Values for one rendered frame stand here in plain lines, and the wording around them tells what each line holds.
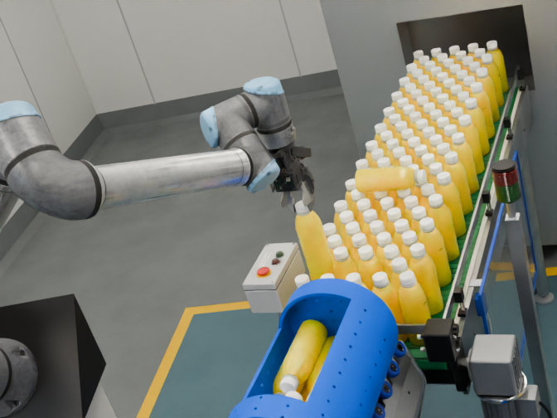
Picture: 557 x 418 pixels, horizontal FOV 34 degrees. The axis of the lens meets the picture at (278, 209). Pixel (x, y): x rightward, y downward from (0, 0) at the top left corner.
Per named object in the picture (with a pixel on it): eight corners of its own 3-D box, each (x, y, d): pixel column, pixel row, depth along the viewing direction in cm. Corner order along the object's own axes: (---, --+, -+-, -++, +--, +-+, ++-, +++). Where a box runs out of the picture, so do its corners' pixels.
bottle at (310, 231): (329, 274, 243) (312, 216, 234) (305, 274, 246) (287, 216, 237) (336, 259, 248) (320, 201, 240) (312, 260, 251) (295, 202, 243)
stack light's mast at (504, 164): (498, 223, 241) (489, 171, 233) (501, 211, 246) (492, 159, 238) (523, 222, 238) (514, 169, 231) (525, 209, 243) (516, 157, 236)
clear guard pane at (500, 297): (506, 429, 265) (479, 296, 242) (535, 271, 326) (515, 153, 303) (508, 429, 265) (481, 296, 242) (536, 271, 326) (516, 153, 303)
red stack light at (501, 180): (491, 187, 236) (489, 175, 234) (495, 175, 241) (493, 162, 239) (516, 186, 233) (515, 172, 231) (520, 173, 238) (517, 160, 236)
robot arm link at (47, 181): (50, 203, 161) (293, 165, 212) (18, 149, 165) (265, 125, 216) (25, 241, 168) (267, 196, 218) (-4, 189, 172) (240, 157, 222)
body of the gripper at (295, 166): (272, 195, 230) (259, 153, 225) (283, 177, 237) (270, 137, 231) (299, 193, 227) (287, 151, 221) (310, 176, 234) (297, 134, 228)
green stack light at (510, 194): (495, 204, 238) (491, 188, 236) (498, 191, 243) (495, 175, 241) (520, 202, 235) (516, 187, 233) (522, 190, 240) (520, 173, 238)
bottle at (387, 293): (412, 340, 241) (398, 284, 232) (387, 349, 240) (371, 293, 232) (404, 325, 247) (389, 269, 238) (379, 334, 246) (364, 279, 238)
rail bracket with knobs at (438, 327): (422, 366, 231) (414, 335, 226) (427, 348, 237) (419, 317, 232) (460, 367, 227) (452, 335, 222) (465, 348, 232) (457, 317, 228)
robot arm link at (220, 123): (220, 143, 210) (265, 121, 214) (195, 105, 213) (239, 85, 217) (218, 162, 218) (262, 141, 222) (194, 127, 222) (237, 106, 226)
